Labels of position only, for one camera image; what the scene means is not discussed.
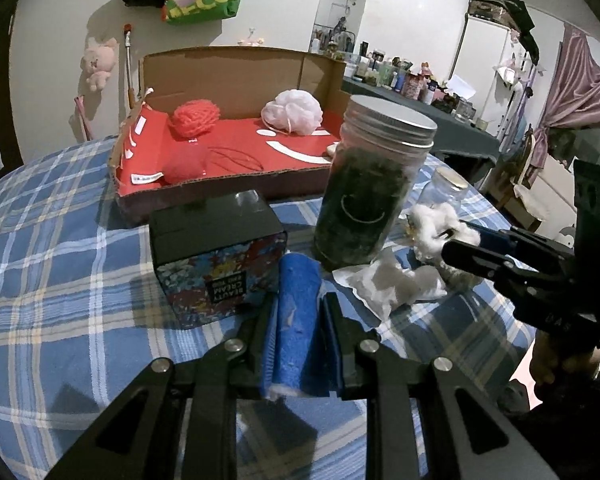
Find red sponge with cord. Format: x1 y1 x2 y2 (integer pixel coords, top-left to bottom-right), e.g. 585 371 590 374
161 142 264 184

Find pink bunny plush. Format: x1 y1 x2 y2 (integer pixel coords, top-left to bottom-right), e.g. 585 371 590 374
82 38 118 92

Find beige powder puff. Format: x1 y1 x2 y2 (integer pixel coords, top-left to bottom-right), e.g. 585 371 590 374
325 142 338 159

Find black floral gift box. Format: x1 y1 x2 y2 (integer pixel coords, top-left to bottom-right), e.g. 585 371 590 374
149 190 288 328

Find pink curtain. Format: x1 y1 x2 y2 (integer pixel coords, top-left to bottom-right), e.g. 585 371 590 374
531 24 600 174

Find white packet pouch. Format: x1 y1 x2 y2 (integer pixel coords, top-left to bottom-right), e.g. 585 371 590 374
332 248 448 322

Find white wardrobe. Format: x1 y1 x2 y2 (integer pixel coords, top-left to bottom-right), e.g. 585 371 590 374
452 15 531 141

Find dark green covered table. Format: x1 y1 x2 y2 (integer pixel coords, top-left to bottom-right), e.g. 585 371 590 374
341 76 502 172

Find wall mirror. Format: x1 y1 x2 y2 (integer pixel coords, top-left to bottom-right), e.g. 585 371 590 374
309 0 366 53

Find blue cloth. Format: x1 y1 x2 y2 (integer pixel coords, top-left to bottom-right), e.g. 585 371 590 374
265 252 330 402

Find pink sticks bundle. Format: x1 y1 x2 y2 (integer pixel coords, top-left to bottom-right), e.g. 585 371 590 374
74 96 93 142

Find red mesh foam ball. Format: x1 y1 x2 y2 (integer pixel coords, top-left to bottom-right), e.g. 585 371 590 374
170 100 221 140

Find person's right hand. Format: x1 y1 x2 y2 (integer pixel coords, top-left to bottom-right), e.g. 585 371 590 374
529 330 600 387

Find white bath loofah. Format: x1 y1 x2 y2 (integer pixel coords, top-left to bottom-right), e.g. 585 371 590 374
261 89 323 136

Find tall jar dark contents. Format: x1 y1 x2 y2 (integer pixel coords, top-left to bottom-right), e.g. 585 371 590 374
313 96 438 270

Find blue plaid tablecloth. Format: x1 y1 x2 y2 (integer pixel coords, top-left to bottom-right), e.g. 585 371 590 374
0 139 534 479

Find cardboard box red lining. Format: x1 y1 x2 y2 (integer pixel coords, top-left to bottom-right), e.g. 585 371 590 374
109 47 349 224

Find white fluffy scrunchie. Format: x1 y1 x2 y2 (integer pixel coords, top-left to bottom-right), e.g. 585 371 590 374
405 203 482 292

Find red-tipped broom stick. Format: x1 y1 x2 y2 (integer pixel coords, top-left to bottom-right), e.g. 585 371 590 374
123 23 135 110

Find pink bear plush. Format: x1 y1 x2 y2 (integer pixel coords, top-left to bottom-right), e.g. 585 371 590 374
237 27 265 47

